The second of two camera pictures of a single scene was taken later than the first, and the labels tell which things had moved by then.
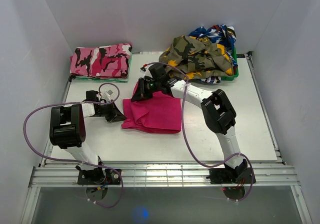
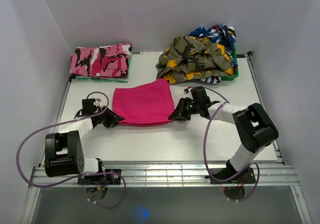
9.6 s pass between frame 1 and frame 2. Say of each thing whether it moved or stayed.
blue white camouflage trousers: stayed
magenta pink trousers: moved
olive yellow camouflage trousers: stayed
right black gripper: moved
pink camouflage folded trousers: stayed
